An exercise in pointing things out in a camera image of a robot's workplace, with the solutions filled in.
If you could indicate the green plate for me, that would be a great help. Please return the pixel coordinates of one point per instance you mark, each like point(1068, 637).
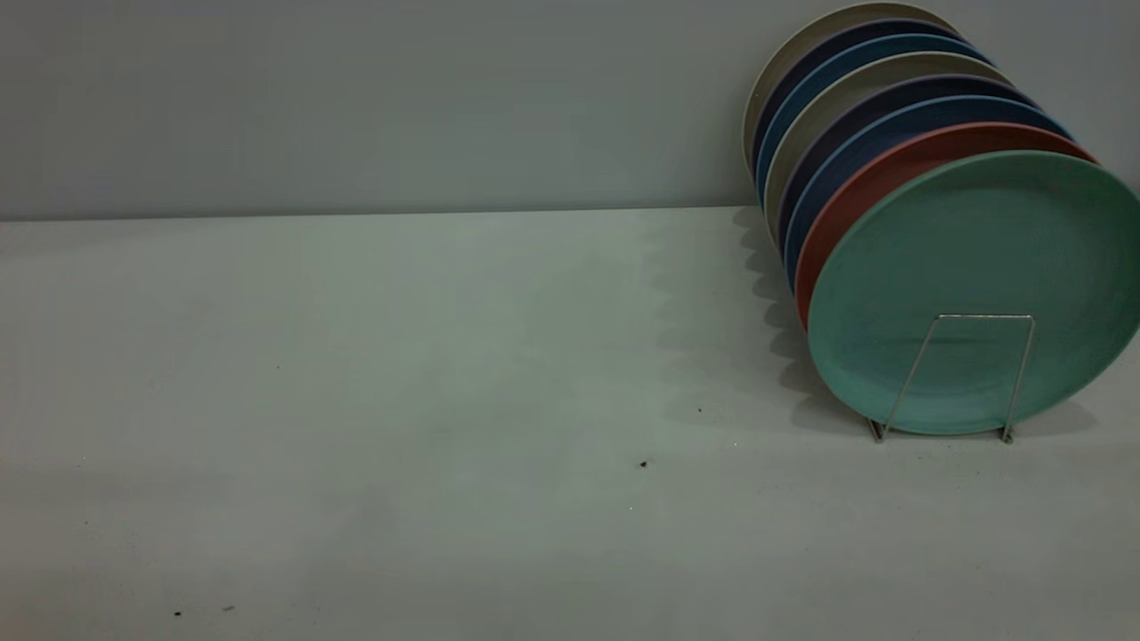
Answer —
point(980, 267)

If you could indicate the dark purple plate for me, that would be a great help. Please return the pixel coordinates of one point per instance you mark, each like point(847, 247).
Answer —
point(944, 85)

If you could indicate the pink plate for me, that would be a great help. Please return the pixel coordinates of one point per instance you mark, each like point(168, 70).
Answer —
point(855, 191)

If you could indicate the beige plate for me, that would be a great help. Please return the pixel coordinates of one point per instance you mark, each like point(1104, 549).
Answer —
point(868, 10)
point(917, 62)

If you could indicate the teal blue plate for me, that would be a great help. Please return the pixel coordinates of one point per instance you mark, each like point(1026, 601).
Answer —
point(899, 42)

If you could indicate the dark navy plate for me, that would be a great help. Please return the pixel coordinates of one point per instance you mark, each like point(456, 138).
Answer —
point(882, 27)

